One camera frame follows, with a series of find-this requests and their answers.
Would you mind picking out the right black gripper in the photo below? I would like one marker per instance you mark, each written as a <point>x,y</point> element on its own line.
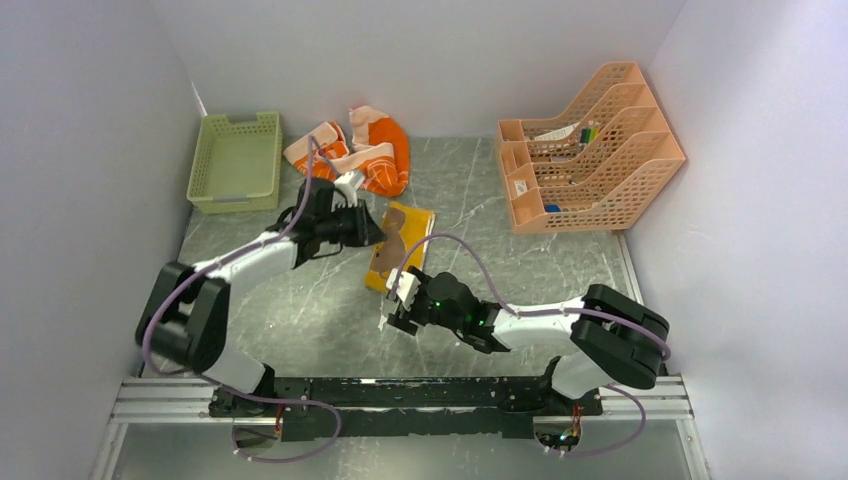
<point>406,318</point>

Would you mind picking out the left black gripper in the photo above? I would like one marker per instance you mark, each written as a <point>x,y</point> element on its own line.
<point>366,231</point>

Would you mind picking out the brown yellow bear towel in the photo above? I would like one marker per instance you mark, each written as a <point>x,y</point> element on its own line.
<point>404,227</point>

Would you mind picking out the orange and cream towel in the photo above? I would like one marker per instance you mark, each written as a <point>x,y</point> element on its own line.
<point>379,148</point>

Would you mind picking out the orange plastic file organizer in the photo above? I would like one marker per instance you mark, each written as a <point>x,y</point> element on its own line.
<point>558,187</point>

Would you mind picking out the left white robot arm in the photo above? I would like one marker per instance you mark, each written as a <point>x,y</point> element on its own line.
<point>187,314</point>

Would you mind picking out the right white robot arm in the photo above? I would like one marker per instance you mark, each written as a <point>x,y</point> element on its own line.
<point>605,337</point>

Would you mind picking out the green plastic basket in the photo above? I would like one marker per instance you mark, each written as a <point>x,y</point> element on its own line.
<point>237,164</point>

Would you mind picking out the white paper in organizer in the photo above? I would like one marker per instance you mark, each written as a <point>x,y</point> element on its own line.
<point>557,134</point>

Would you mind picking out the coloured pens in organizer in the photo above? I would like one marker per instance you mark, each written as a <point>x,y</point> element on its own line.
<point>588,133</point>

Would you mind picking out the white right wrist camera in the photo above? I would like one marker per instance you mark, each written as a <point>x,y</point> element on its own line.
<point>402,287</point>

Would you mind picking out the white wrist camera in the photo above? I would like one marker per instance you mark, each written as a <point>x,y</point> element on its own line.
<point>348,184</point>
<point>402,287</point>

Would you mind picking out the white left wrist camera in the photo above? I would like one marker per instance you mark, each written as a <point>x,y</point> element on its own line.
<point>348,184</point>

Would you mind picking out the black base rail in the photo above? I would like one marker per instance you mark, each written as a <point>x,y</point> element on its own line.
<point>358,407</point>

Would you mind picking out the aluminium frame rail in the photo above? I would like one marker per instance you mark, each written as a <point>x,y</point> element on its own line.
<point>192,401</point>

